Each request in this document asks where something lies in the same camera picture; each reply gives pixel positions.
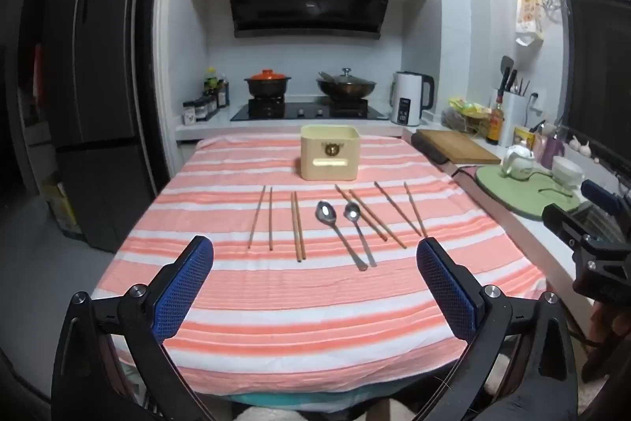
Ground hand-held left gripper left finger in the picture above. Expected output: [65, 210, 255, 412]
[52, 235, 215, 421]

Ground garlic bulbs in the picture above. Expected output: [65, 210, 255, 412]
[568, 135, 594, 159]

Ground brown chopstick pair centre right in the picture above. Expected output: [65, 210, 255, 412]
[334, 184, 383, 241]

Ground large metal spoon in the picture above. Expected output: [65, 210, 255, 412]
[315, 200, 369, 272]

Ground cream utensil box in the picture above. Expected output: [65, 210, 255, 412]
[298, 124, 360, 181]

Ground amber sauce bottle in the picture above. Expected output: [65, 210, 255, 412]
[486, 90, 506, 146]

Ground black glass gas stove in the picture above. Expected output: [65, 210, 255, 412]
[230, 97, 391, 122]

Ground wooden cutting board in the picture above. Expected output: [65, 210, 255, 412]
[416, 128, 502, 166]

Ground yellow carton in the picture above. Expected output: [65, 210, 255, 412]
[40, 173, 84, 235]

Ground light wooden chopstick pair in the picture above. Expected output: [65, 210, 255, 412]
[294, 191, 306, 261]

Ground black range hood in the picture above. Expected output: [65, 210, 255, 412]
[222, 0, 400, 41]

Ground dark grey refrigerator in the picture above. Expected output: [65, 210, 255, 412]
[45, 0, 171, 254]

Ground printed hanging bag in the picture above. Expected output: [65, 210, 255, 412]
[515, 0, 546, 47]

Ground orange white striped tablecloth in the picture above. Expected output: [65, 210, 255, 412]
[93, 132, 548, 399]

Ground small metal spoon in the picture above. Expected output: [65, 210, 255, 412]
[343, 202, 379, 268]

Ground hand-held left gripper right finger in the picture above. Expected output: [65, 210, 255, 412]
[416, 238, 579, 421]

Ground wok with glass lid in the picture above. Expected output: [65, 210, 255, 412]
[315, 67, 378, 103]

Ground white knife holder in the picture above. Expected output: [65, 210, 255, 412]
[493, 88, 529, 146]

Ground clay pot with orange lid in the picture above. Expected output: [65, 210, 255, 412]
[244, 69, 293, 101]

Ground white electric kettle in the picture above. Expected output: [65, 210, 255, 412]
[389, 71, 436, 127]

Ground yellow box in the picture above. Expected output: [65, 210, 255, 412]
[513, 126, 536, 151]

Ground white bowl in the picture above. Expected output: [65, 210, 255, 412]
[551, 155, 586, 191]

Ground white teapot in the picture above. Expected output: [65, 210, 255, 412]
[501, 143, 536, 181]

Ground wire basket with snack bags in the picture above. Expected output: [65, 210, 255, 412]
[441, 97, 492, 134]

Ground black cable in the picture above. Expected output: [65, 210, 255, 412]
[530, 171, 577, 200]

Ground red hanging item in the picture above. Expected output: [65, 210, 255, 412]
[32, 42, 45, 99]

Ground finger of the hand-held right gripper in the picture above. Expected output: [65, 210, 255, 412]
[581, 179, 620, 215]
[542, 203, 592, 250]

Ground green mat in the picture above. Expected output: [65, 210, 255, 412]
[475, 164, 583, 221]

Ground black spatula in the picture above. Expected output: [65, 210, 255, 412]
[497, 55, 516, 104]

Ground purple cup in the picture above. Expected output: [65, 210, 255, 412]
[541, 124, 569, 170]

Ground person's right hand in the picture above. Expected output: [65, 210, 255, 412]
[582, 301, 631, 383]

